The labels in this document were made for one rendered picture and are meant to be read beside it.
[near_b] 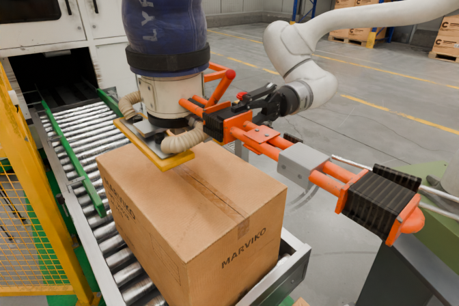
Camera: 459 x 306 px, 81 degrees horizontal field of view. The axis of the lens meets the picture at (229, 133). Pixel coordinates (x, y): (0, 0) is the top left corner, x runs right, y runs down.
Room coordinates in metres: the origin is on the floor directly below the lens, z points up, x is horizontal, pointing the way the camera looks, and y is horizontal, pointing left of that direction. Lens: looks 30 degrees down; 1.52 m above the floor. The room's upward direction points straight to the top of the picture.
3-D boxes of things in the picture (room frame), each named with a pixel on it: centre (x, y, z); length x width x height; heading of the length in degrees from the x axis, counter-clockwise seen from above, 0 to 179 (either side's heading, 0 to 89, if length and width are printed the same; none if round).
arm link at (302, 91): (0.70, -0.18, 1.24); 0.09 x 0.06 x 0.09; 41
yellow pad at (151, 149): (0.69, 0.24, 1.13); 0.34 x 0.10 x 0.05; 40
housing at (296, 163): (0.40, -0.13, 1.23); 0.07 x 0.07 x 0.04; 40
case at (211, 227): (0.75, 0.16, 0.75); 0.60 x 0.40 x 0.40; 43
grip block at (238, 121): (0.56, 0.00, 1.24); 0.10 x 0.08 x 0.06; 130
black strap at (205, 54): (0.75, 0.16, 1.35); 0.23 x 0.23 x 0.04
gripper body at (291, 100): (0.66, -0.12, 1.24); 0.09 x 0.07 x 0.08; 131
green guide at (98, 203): (1.49, 1.13, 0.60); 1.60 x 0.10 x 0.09; 39
